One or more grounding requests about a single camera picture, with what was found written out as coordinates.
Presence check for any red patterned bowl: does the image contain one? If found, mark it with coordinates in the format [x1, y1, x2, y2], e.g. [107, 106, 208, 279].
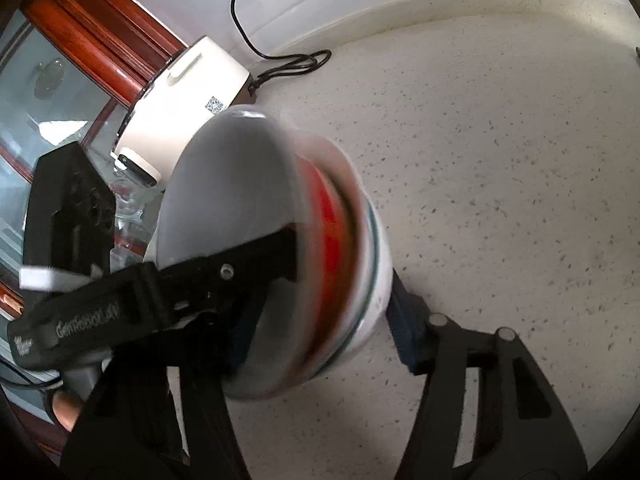
[280, 127, 363, 386]

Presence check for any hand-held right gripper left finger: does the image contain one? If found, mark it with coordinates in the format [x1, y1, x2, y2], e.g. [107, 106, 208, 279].
[65, 305, 261, 480]

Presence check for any person's left hand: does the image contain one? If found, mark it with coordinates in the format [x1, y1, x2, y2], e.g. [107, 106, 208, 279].
[50, 392, 83, 431]

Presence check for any cream kitchen appliance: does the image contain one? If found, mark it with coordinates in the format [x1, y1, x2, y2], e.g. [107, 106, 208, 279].
[116, 36, 253, 186]

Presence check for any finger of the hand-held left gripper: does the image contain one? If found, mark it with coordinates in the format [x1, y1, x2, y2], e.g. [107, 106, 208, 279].
[150, 227, 301, 321]

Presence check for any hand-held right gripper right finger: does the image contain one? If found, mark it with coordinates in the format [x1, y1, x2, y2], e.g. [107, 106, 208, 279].
[389, 270, 588, 480]

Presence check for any black power cable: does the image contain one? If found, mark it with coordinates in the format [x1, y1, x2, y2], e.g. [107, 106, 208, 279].
[202, 0, 333, 98]

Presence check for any wooden window frame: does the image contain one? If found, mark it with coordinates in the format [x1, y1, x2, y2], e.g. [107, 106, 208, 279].
[0, 0, 193, 461]

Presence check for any plain white bowl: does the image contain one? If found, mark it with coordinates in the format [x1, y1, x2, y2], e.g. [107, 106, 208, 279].
[156, 105, 303, 401]

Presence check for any grey-rimmed white bowl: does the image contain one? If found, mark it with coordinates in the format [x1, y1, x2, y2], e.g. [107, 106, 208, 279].
[330, 195, 392, 376]

